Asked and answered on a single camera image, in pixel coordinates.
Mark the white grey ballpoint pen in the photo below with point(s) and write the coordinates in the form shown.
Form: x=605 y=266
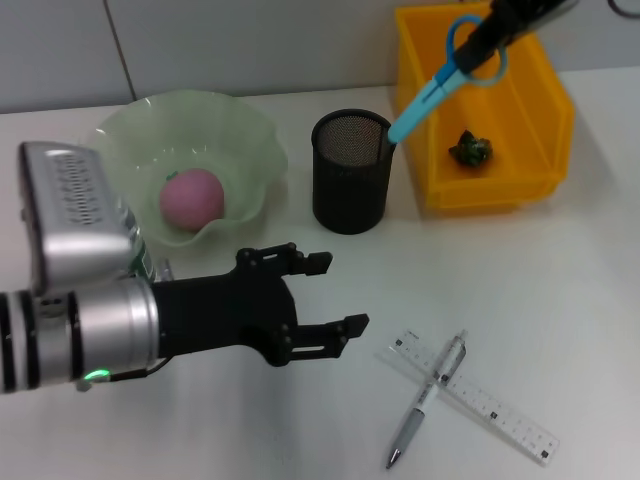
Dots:
x=412 y=425

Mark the clear green-label water bottle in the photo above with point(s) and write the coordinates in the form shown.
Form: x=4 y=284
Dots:
x=137 y=250

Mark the pink toy peach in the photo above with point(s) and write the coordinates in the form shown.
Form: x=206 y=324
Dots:
x=192 y=200

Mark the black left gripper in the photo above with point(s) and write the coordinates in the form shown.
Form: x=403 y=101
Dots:
x=225 y=315

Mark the clear plastic ruler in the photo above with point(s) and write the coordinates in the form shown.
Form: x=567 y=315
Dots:
x=510 y=425

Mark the pale green glass fruit plate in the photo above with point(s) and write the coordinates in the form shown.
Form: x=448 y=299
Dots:
x=240 y=130

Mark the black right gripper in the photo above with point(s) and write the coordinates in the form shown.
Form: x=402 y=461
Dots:
x=525 y=12

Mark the blue scissors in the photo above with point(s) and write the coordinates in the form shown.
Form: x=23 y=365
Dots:
x=415 y=112

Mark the green plastic wrapper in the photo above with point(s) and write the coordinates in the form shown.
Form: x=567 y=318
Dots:
x=471 y=151

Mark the black mesh pen cup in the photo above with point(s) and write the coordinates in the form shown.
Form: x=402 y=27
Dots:
x=350 y=200

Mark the yellow plastic bin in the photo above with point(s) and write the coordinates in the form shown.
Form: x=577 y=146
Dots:
x=525 y=125

